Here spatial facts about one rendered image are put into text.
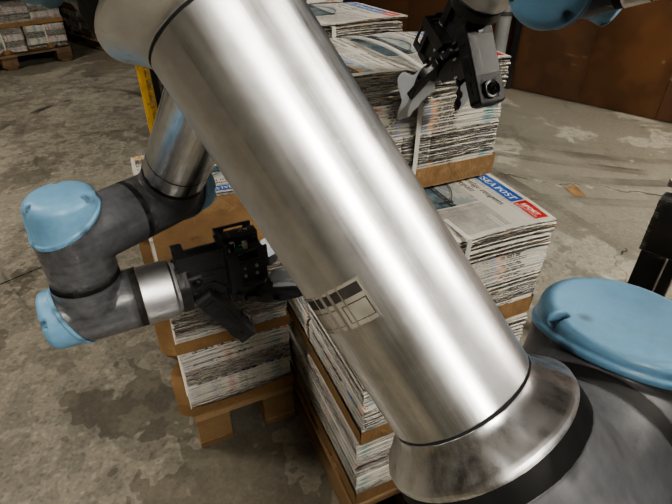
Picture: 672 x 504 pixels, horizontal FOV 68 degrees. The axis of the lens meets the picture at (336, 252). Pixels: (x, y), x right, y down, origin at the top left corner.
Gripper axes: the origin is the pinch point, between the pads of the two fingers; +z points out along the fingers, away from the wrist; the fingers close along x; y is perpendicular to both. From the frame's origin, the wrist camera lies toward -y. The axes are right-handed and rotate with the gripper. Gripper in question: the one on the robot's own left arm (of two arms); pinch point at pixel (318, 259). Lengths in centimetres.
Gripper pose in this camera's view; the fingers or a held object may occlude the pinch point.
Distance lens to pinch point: 72.5
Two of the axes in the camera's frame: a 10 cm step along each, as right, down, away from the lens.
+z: 8.9, -2.5, 3.7
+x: -4.5, -5.1, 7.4
